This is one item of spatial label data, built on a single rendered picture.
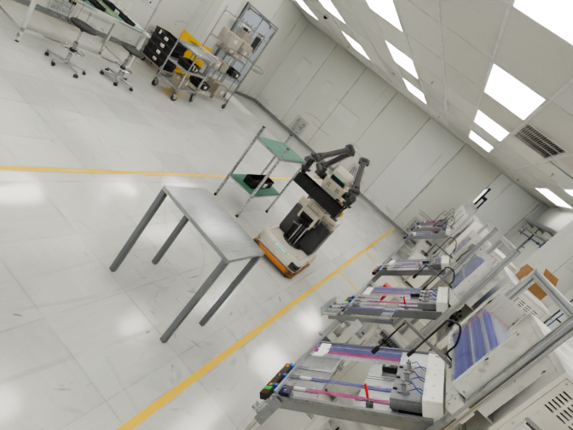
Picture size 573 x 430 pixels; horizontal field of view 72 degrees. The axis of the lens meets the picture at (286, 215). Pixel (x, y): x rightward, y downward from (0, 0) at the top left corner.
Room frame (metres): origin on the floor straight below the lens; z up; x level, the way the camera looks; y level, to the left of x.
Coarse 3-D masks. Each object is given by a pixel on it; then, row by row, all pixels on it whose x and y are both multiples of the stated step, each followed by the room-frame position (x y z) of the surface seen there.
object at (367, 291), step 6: (366, 288) 3.51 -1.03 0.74; (372, 288) 3.51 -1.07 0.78; (378, 288) 3.51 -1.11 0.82; (384, 288) 3.51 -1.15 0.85; (390, 288) 3.51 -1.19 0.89; (396, 288) 3.51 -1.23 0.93; (402, 288) 3.51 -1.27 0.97; (366, 294) 3.32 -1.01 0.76; (372, 294) 3.31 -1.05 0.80; (378, 294) 3.31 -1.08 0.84; (384, 294) 3.30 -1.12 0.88; (390, 294) 3.30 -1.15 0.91; (396, 294) 3.30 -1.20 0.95; (402, 294) 3.30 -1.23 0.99; (408, 294) 3.30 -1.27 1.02
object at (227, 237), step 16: (160, 192) 2.36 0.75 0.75; (176, 192) 2.39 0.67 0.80; (192, 192) 2.56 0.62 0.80; (208, 192) 2.75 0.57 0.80; (192, 208) 2.36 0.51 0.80; (208, 208) 2.52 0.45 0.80; (224, 208) 2.70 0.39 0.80; (144, 224) 2.36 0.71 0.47; (208, 224) 2.33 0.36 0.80; (224, 224) 2.48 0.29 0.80; (128, 240) 2.36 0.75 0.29; (208, 240) 2.19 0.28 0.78; (224, 240) 2.30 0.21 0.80; (240, 240) 2.46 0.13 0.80; (160, 256) 2.74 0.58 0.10; (224, 256) 2.14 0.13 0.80; (240, 256) 2.27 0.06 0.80; (256, 256) 2.45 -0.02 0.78; (240, 272) 2.53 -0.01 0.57; (208, 288) 2.16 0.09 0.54; (192, 304) 2.13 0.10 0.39; (176, 320) 2.14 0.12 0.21; (208, 320) 2.54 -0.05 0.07
